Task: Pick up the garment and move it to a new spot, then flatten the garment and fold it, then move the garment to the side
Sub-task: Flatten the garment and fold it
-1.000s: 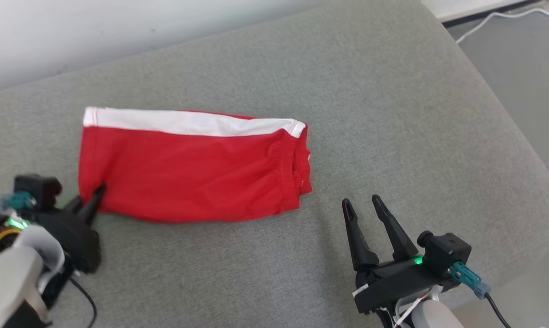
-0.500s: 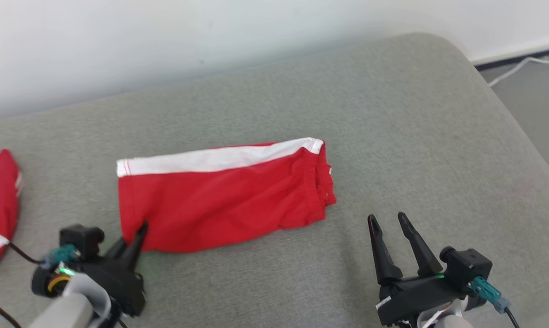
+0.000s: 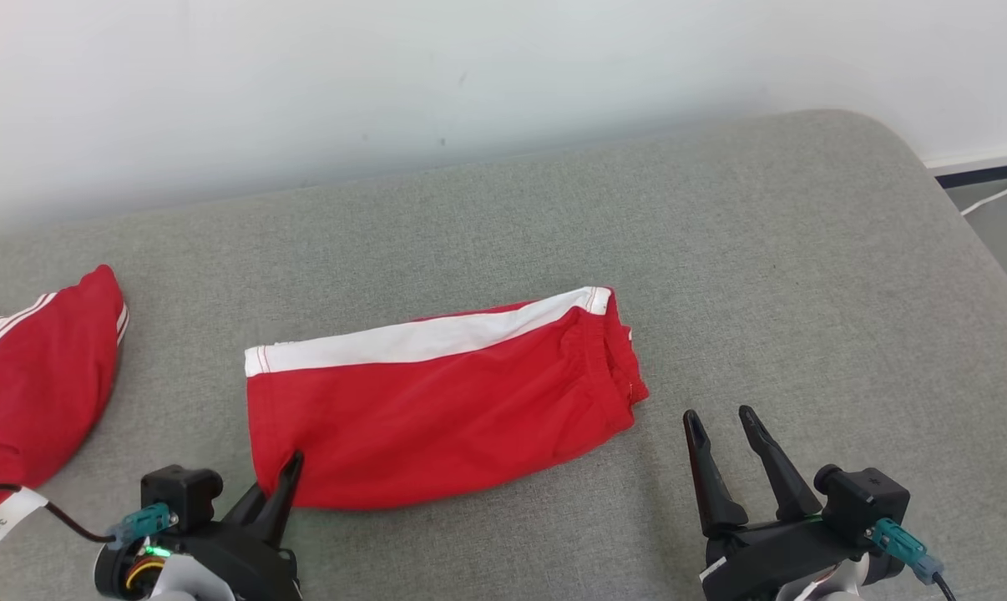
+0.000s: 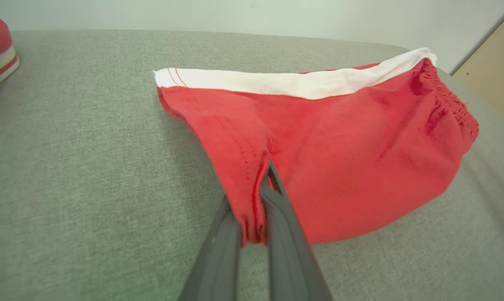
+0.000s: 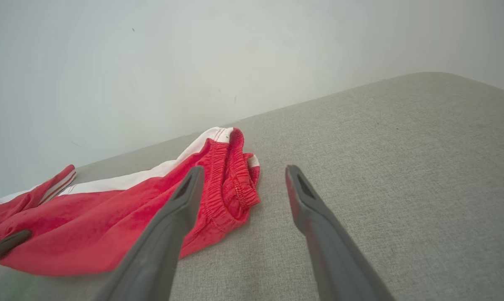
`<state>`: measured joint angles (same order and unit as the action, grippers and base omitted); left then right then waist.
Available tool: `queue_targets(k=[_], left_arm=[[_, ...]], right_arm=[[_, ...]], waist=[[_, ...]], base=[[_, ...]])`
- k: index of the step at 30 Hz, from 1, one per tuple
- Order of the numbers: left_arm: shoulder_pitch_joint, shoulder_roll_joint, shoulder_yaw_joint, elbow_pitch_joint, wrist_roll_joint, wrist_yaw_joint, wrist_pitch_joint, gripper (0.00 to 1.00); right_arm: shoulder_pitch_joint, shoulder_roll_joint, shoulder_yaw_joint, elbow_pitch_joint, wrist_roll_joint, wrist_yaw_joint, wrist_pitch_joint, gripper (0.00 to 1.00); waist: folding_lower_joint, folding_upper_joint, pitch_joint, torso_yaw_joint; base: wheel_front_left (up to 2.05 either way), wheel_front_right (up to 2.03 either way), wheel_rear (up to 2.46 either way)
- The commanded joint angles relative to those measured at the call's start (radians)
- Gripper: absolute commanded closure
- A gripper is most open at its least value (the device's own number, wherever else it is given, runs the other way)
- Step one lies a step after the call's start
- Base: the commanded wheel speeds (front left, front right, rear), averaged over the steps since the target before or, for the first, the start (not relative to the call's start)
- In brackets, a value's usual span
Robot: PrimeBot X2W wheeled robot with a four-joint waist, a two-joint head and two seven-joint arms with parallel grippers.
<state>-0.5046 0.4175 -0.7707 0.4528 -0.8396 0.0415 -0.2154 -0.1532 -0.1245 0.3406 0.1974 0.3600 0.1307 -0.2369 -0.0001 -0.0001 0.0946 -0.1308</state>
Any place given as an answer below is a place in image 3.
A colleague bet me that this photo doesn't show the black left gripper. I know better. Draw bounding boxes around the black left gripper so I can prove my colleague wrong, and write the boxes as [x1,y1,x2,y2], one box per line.
[147,451,305,601]

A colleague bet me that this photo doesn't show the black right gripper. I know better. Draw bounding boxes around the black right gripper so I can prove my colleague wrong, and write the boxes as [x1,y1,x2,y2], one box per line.
[683,406,906,601]

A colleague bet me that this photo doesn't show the red shorts with white stripe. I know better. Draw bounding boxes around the red shorts with white stripe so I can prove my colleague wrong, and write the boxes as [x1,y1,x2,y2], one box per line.
[245,286,650,512]

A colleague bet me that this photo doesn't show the red shirt with white sleeves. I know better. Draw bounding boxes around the red shirt with white sleeves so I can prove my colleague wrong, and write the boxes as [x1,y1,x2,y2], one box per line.
[0,265,129,528]

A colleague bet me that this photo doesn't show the black baseboard strip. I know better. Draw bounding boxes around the black baseboard strip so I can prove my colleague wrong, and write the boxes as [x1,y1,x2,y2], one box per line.
[934,159,1007,189]

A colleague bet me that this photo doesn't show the white paper cable tag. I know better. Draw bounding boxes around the white paper cable tag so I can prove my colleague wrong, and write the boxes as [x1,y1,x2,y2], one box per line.
[0,488,48,553]

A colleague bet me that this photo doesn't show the white floor cable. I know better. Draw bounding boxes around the white floor cable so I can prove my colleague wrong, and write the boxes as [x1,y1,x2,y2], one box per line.
[961,167,1007,217]

